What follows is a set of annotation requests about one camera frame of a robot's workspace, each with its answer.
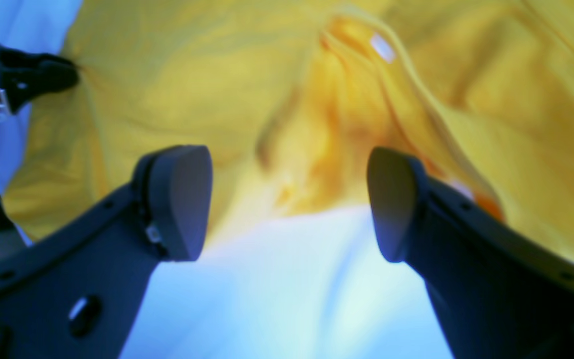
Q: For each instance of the yellow orange T-shirt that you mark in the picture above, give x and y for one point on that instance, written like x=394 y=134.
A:
x=292 y=95

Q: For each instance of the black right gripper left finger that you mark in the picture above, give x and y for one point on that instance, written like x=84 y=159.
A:
x=77 y=293

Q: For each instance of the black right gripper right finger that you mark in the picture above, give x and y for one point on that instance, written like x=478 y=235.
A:
x=496 y=294

